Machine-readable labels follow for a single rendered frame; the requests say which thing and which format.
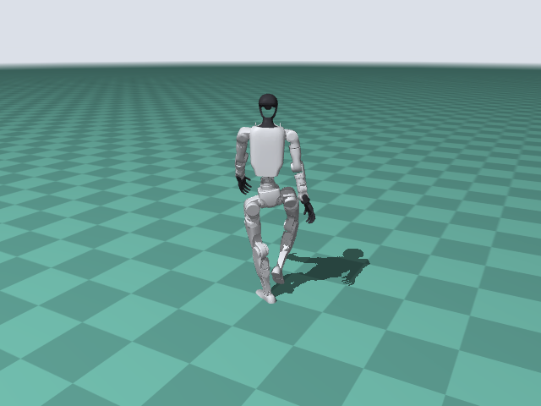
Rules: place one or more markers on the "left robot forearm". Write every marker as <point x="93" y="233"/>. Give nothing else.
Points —
<point x="239" y="169"/>

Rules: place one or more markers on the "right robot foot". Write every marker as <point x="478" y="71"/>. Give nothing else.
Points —
<point x="277" y="275"/>

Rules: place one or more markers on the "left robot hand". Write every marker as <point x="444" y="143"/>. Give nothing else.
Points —
<point x="241" y="184"/>

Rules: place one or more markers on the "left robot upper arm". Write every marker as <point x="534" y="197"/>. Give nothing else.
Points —
<point x="241" y="145"/>

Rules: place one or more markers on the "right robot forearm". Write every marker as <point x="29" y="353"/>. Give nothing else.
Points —
<point x="301" y="183"/>

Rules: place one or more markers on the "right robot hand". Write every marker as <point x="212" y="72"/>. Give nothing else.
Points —
<point x="308" y="208"/>

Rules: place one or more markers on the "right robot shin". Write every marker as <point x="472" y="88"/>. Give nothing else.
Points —
<point x="287" y="241"/>

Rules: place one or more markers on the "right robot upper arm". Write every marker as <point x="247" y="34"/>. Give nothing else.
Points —
<point x="295" y="151"/>

